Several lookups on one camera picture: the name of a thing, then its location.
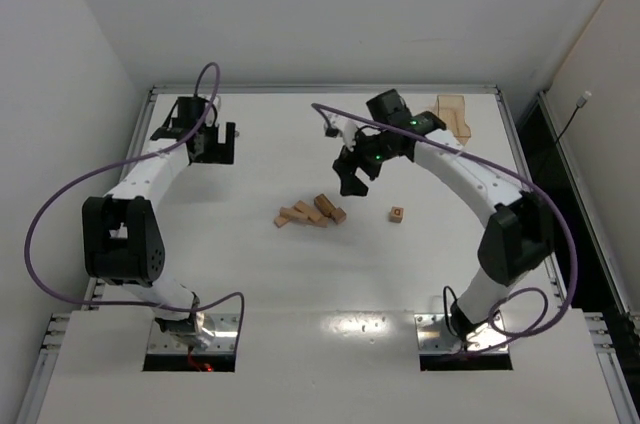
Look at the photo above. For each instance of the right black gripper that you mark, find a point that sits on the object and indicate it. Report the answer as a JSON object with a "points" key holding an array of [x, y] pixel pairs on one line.
{"points": [[357, 164]]}

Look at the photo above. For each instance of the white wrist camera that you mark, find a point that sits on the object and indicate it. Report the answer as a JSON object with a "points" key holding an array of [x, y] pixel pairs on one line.
{"points": [[216, 106], [336, 126]]}

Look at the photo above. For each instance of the long pale wood block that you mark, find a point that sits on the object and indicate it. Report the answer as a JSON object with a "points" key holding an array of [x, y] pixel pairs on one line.
{"points": [[294, 214]]}

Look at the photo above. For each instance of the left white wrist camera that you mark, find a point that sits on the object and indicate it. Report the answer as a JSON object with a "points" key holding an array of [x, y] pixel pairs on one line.
{"points": [[216, 106]]}

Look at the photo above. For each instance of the dark grained wood block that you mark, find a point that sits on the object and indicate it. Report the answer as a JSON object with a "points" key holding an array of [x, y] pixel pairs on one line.
{"points": [[324, 205]]}

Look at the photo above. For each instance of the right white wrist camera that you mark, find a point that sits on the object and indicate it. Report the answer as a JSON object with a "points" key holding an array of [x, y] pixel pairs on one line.
{"points": [[336, 126]]}

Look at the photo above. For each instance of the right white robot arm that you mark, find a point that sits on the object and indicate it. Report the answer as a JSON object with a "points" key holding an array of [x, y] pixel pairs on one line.
{"points": [[517, 224]]}

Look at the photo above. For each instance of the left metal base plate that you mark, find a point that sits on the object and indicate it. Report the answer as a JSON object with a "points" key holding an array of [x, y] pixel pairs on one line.
{"points": [[205, 334]]}

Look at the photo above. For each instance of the numbered wood cube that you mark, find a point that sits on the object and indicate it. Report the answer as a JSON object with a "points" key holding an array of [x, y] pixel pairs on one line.
{"points": [[338, 215]]}

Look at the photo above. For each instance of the lettered wood cube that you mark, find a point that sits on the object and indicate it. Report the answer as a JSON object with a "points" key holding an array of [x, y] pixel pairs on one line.
{"points": [[396, 214]]}

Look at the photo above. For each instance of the clear amber plastic bin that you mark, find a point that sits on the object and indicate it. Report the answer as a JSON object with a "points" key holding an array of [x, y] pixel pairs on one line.
{"points": [[451, 110]]}

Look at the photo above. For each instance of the long light wood block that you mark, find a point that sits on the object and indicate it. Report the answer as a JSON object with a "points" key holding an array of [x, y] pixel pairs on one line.
{"points": [[282, 220]]}

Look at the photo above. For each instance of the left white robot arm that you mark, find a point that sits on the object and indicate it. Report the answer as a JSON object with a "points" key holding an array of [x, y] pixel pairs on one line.
{"points": [[122, 241]]}

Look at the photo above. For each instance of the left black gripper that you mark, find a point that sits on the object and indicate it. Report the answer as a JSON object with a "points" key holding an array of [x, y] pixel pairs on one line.
{"points": [[220, 145]]}

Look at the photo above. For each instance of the aluminium table frame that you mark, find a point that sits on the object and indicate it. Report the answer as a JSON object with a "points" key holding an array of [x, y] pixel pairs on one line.
{"points": [[329, 334]]}

